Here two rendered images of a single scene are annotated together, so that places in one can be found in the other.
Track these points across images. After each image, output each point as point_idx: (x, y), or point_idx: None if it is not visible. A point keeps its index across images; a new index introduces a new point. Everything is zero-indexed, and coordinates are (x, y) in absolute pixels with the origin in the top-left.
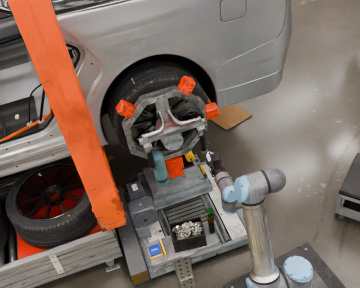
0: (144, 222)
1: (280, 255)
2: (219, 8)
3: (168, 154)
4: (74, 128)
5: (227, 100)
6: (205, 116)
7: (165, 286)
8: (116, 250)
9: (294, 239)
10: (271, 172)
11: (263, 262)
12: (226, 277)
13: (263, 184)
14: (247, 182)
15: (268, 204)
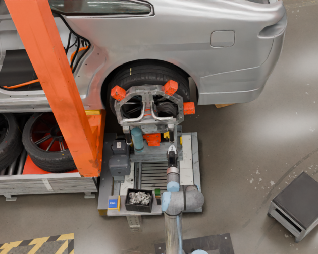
0: (118, 173)
1: (213, 229)
2: (210, 36)
3: None
4: (63, 113)
5: (207, 101)
6: (182, 112)
7: (121, 223)
8: (93, 187)
9: (229, 220)
10: (190, 196)
11: (172, 251)
12: None
13: (180, 204)
14: (168, 199)
15: (222, 185)
